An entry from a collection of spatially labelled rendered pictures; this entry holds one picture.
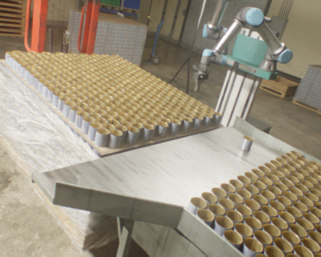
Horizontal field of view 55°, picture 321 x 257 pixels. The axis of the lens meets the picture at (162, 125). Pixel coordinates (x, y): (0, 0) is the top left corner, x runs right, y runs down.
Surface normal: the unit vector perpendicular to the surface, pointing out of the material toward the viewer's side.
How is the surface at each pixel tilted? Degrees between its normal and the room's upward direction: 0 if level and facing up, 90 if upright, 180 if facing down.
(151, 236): 90
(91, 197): 90
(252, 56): 90
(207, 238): 90
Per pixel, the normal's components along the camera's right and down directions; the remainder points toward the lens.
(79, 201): -0.01, 0.40
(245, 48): -0.67, 0.15
